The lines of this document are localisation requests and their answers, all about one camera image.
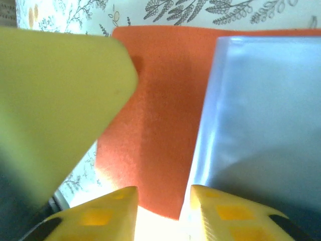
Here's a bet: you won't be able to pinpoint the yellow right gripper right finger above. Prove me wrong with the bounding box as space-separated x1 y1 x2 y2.
190 184 314 241

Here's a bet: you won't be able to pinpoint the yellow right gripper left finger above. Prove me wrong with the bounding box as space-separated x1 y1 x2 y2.
25 185 139 241

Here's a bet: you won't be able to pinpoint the orange card holder clear sleeves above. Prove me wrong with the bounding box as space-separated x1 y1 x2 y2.
94 24 321 241

